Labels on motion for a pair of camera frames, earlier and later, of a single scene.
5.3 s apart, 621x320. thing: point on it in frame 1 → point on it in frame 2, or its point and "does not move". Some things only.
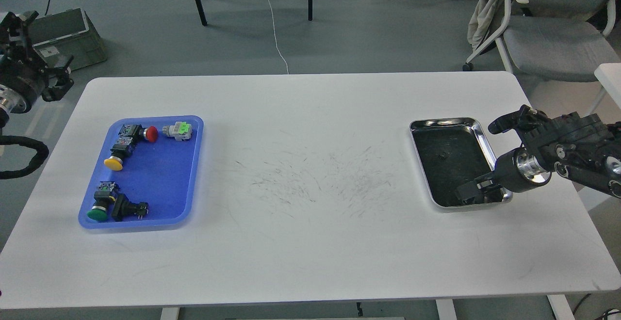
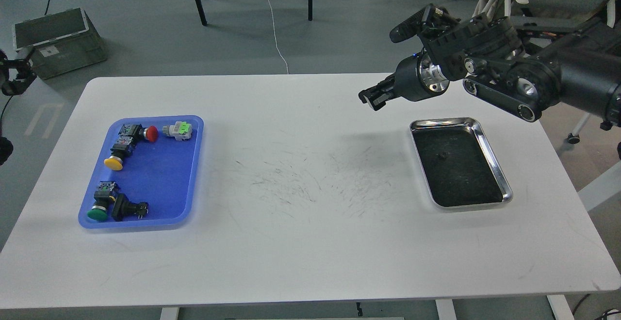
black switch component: x=123 y=208 does not move
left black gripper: x=29 y=82 → x=25 y=76
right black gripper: x=517 y=171 → x=416 y=77
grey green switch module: x=181 y=131 does not move
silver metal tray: x=451 y=152 does not move
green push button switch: x=98 y=212 does not move
